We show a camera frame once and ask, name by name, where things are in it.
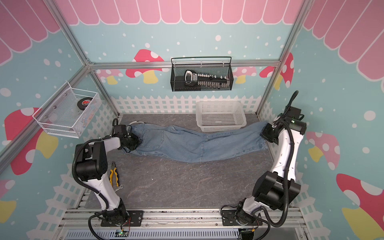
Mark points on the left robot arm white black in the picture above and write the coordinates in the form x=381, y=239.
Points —
x=90, y=169

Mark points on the blue denim long pants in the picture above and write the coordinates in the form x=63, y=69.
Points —
x=184, y=145

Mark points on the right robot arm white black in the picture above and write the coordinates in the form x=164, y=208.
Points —
x=275, y=189

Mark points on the silver wrench tool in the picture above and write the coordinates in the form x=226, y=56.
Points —
x=119, y=188

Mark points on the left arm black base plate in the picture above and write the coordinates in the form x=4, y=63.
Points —
x=135, y=217

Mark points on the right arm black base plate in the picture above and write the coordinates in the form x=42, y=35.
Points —
x=232, y=217

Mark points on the black tape roll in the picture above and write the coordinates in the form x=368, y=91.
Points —
x=84, y=102

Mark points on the black wire mesh wall basket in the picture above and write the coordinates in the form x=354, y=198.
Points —
x=219, y=66

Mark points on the white plastic basket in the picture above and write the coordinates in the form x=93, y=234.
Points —
x=220, y=116

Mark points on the black screwdriver bit set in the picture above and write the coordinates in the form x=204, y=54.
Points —
x=205, y=81

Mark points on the white wire mesh wall basket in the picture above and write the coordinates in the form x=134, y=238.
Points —
x=60, y=115

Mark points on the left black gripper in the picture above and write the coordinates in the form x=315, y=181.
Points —
x=137, y=140

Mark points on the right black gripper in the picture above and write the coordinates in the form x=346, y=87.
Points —
x=265, y=132

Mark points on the yellow black pliers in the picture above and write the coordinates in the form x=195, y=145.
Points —
x=114, y=177

